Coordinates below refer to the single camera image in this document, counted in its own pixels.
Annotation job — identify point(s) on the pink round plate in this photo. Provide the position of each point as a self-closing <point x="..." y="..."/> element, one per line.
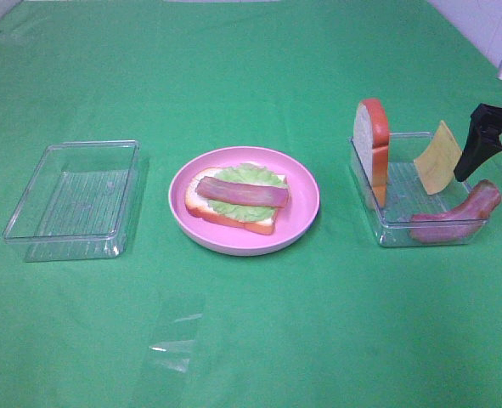
<point x="291" y="223"/>

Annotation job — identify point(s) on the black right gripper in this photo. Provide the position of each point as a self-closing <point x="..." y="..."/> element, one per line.
<point x="483" y="140"/>

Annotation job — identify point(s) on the toy bread slice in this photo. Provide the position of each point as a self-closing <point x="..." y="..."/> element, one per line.
<point x="233" y="221"/>
<point x="371" y="138"/>

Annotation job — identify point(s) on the toy lettuce leaf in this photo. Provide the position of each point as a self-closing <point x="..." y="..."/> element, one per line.
<point x="246" y="193"/>

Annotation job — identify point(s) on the clear plastic tray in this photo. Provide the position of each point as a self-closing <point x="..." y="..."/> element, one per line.
<point x="79" y="203"/>
<point x="405" y="195"/>

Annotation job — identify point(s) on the left clear plastic tray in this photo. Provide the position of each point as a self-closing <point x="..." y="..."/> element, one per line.
<point x="79" y="203"/>

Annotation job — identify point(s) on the yellow toy cheese slice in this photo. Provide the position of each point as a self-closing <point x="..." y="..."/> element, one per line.
<point x="436" y="163"/>

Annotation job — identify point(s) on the green tablecloth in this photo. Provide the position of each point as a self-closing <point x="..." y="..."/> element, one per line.
<point x="332" y="321"/>

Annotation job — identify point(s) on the right clear plastic tray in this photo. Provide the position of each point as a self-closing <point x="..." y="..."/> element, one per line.
<point x="405" y="195"/>

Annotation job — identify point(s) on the clear tape patch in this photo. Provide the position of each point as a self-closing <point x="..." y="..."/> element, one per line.
<point x="173" y="338"/>

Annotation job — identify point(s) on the toy bacon strip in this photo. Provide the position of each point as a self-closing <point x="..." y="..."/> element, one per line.
<point x="459" y="222"/>
<point x="242" y="194"/>

